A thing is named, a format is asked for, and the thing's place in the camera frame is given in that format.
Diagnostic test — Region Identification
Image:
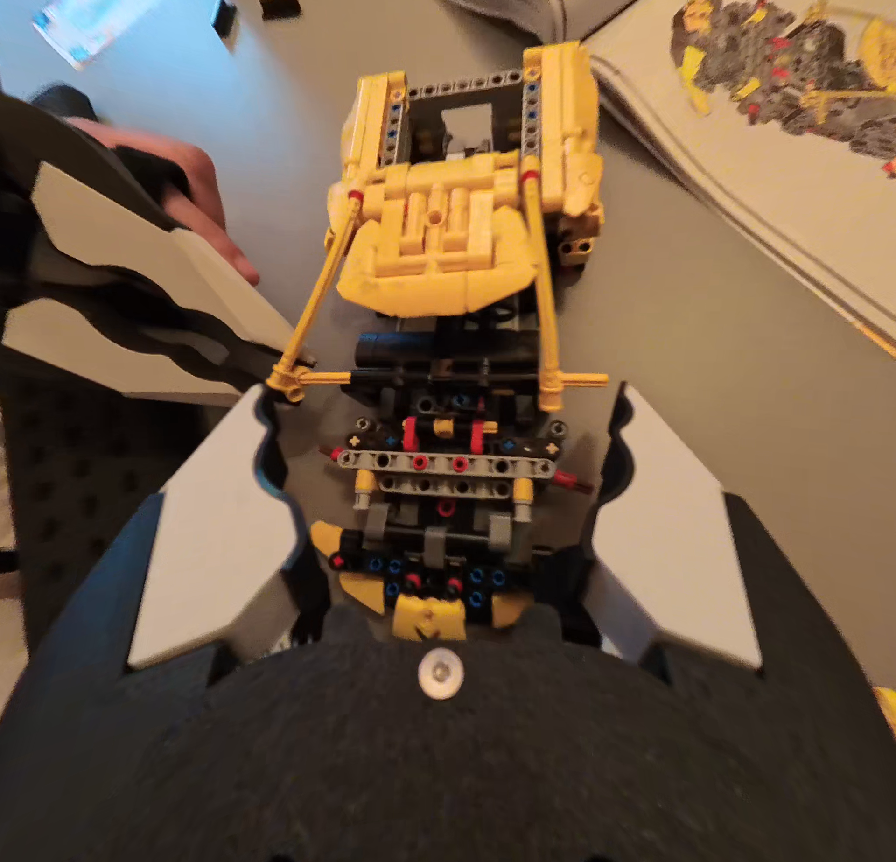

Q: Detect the person's left hand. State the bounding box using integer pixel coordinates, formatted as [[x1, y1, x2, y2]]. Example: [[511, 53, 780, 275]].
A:
[[69, 116, 261, 289]]

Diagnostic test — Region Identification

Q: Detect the yellow toy brick model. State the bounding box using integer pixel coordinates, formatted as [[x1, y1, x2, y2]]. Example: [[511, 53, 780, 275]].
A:
[[308, 39, 610, 642]]

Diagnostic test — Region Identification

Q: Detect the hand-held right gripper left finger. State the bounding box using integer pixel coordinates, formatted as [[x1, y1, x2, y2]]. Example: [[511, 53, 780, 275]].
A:
[[126, 383, 331, 670]]

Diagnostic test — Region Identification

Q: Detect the yellow brick link rod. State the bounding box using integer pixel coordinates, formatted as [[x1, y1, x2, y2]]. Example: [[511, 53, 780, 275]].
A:
[[519, 170, 610, 415]]

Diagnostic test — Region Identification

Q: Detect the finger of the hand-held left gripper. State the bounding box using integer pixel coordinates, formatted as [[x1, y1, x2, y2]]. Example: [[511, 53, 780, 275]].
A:
[[30, 161, 316, 369], [0, 294, 272, 406]]

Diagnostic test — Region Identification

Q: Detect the yellow flexible brick rod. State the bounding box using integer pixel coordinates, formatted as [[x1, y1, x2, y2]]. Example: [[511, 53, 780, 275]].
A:
[[266, 191, 366, 405]]

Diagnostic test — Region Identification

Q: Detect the open instruction booklet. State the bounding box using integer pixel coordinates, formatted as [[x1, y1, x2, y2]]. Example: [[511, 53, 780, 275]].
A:
[[399, 0, 896, 359]]

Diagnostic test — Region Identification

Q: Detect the colourful printed sheet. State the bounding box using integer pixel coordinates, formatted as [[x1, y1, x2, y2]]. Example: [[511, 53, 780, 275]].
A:
[[31, 0, 189, 70]]

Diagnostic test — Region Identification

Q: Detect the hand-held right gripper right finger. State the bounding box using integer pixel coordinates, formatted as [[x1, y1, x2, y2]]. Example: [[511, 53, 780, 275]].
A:
[[552, 382, 764, 669]]

